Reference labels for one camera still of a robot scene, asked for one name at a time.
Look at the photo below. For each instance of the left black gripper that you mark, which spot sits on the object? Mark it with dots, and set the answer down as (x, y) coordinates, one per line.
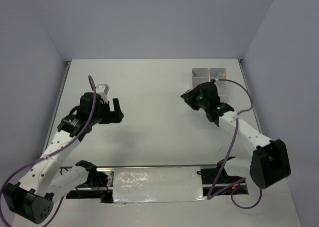
(111, 117)

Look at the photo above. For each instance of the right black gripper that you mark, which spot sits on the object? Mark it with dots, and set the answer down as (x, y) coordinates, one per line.
(189, 97)

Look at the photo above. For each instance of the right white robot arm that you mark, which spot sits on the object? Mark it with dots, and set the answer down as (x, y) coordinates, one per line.
(270, 162)

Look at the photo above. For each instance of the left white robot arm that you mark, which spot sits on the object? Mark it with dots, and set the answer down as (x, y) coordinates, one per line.
(35, 194)

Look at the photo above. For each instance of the left white organizer box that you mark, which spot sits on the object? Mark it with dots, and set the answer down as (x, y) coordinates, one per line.
(202, 76)

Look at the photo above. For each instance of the white organizer box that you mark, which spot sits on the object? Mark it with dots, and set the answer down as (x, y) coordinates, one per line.
(202, 76)
(219, 81)

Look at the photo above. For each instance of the right white organizer box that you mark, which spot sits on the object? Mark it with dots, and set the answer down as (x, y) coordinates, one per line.
(219, 81)

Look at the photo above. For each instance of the silver foil cover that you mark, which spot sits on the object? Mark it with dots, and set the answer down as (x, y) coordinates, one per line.
(157, 185)

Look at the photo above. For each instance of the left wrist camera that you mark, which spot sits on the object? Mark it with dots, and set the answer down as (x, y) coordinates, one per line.
(102, 90)

